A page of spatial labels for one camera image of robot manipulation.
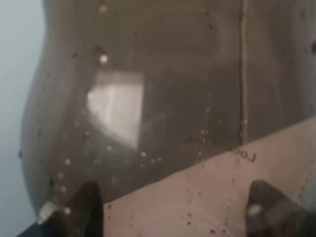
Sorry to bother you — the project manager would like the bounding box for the clear brown plastic bottle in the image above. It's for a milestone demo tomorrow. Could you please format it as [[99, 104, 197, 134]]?
[[20, 0, 316, 237]]

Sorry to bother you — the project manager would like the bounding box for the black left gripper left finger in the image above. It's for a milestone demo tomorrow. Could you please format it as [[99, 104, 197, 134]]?
[[37, 181, 104, 237]]

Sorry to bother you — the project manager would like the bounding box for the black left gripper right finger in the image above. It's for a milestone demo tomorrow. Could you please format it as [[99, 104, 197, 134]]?
[[246, 180, 316, 237]]

